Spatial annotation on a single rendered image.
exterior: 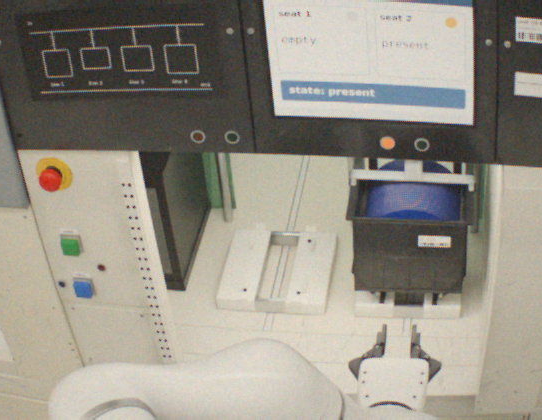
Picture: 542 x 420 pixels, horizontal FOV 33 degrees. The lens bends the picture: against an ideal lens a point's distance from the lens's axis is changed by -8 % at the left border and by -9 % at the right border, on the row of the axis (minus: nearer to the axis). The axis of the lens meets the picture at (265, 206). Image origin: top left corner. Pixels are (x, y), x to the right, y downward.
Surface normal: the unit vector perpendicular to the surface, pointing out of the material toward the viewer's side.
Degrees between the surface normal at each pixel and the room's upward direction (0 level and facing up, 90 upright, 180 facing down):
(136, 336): 90
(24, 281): 90
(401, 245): 90
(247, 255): 0
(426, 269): 90
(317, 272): 0
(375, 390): 6
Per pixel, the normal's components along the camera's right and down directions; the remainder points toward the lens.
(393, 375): -0.06, -0.80
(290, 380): 0.66, -0.17
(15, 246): -0.17, 0.64
